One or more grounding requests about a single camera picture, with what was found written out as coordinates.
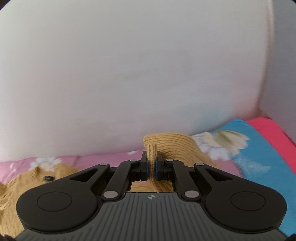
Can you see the mustard cable-knit sweater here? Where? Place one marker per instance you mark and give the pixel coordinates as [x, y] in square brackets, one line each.
[18, 177]

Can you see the pink floral bed sheet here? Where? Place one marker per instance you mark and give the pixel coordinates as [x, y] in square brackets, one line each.
[262, 146]

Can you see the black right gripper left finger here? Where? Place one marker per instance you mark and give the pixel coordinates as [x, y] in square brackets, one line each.
[111, 183]

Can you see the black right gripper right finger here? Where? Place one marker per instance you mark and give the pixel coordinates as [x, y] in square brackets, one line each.
[189, 182]

